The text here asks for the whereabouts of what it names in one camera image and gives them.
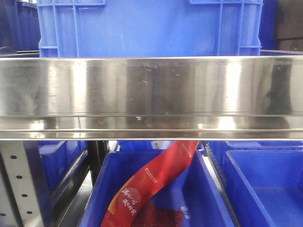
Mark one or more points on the blue bin rear tilted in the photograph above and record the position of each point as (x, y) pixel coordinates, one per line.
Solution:
(134, 145)

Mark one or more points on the blue bin right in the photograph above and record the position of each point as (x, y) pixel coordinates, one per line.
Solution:
(263, 184)

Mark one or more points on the red printed paper bag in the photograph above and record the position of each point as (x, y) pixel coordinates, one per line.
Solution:
(147, 182)

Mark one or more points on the blue bin front left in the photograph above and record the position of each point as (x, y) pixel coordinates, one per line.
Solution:
(57, 157)

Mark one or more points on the blue bin with red bag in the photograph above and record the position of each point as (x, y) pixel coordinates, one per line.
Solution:
(191, 200)

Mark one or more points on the perforated steel rack upright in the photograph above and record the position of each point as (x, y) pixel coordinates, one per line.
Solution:
(25, 172)

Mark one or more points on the large blue crate upper shelf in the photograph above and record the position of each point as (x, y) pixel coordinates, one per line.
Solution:
(149, 28)

